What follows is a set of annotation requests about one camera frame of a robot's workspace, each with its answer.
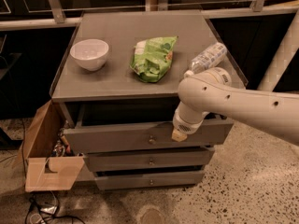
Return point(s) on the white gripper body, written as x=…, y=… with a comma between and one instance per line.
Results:
x=186, y=125

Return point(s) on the metal window railing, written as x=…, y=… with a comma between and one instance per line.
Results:
x=35, y=14

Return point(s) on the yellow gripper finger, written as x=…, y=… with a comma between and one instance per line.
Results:
x=178, y=135

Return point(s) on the clear plastic water bottle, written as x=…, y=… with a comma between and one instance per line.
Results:
x=208, y=58

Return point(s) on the grey top drawer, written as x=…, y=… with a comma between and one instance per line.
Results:
x=144, y=136

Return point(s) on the grey drawer cabinet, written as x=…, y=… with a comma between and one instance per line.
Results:
x=114, y=94

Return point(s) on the grey bottom drawer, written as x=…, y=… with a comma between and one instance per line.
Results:
x=152, y=180

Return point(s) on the green snack bag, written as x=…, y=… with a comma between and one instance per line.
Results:
x=153, y=58

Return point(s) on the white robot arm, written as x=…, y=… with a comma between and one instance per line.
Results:
x=260, y=50

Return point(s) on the grey drawer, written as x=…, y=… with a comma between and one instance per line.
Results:
x=152, y=180
x=148, y=159
x=144, y=136

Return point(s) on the grey middle drawer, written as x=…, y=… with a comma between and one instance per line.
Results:
x=148, y=159

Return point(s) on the white ceramic bowl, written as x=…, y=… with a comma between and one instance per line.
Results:
x=90, y=54

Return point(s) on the snack items in box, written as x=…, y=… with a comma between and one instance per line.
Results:
x=62, y=147

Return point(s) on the brown cardboard box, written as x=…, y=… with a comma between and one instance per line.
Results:
x=46, y=172

